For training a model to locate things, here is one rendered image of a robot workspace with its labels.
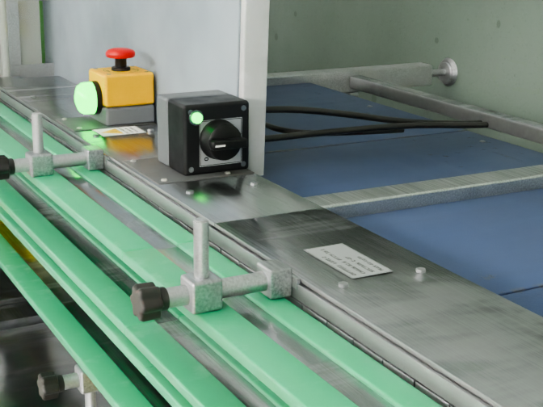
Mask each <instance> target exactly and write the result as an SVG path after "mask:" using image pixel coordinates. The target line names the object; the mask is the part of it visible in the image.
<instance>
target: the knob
mask: <svg viewBox="0 0 543 407"><path fill-rule="evenodd" d="M200 147H201V150H202V151H203V153H204V154H205V155H206V156H208V157H210V158H212V159H216V160H222V161H226V160H229V159H231V158H233V157H235V156H236V155H237V154H238V152H239V150H240V148H246V147H247V139H246V138H244V137H242V135H241V133H240V132H239V130H238V129H237V128H236V127H235V126H234V125H233V124H231V123H230V122H229V121H227V120H223V119H217V120H212V121H210V122H209V123H207V124H206V125H205V126H204V128H203V130H202V132H201V134H200Z"/></svg>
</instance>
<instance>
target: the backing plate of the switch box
mask: <svg viewBox="0 0 543 407"><path fill-rule="evenodd" d="M123 163H124V164H126V165H128V166H130V167H131V168H133V169H134V170H136V171H137V172H139V173H140V174H143V175H144V176H146V177H147V178H149V179H150V180H152V181H153V182H155V183H157V184H158V185H162V184H169V183H182V182H189V181H196V180H202V179H210V178H222V177H229V176H235V175H243V174H254V173H255V172H253V171H251V170H248V169H242V170H229V171H222V172H215V173H208V174H195V175H188V176H185V175H183V174H180V173H179V172H178V171H176V170H174V169H172V168H170V166H167V165H165V164H164V163H162V162H160V161H159V160H158V157H152V158H143V159H136V160H134V159H132V160H128V161H123Z"/></svg>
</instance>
